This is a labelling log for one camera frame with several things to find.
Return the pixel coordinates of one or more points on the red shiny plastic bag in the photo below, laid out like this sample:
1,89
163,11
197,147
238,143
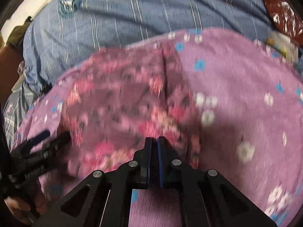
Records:
286,19

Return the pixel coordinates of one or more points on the olive green cloth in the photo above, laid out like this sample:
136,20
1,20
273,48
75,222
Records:
16,37

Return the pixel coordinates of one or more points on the blue plaid quilt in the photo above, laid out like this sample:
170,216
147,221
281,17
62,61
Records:
66,32

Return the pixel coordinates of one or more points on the maroon floral small garment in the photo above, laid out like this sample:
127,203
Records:
119,98

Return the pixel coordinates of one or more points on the person's left hand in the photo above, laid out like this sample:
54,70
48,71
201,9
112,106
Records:
31,198

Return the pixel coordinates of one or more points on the purple floral bed sheet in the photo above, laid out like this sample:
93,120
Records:
249,102

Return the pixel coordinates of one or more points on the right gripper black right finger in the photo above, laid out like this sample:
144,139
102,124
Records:
206,198

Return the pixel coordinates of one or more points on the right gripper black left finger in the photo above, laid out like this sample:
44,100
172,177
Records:
102,199

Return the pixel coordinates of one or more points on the grey star pillow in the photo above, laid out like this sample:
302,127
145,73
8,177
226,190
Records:
15,109

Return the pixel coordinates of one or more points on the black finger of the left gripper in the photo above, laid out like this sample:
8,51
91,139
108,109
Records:
25,147
59,140

